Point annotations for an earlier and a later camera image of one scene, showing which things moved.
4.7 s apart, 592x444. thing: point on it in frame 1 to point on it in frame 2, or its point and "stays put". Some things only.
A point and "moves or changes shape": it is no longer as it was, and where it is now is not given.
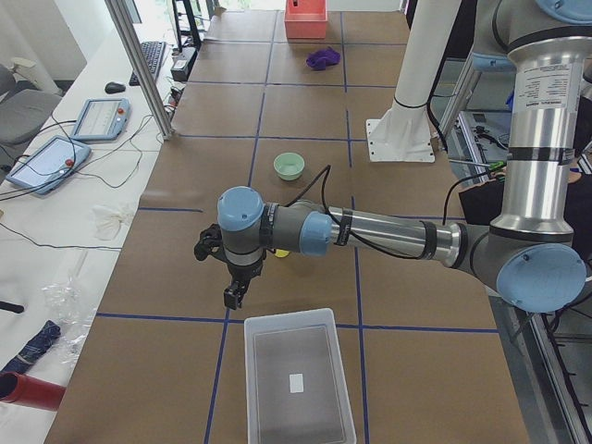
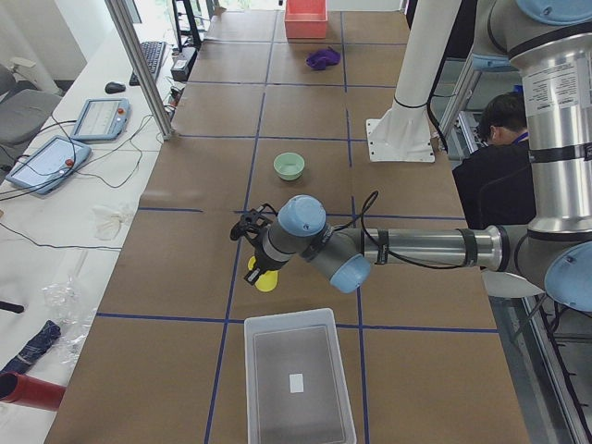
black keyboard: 153,52 stays put
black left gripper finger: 230,299 to 252,276
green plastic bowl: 289,166 stays put
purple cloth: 321,58 stays put
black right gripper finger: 240,288 to 261,272
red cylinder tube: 30,391 stays put
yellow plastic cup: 281,253 moves or changes shape
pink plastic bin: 307,20 stays put
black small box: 179,71 stays put
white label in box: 296,383 stays put
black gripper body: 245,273 to 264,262
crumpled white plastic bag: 104,222 stays put
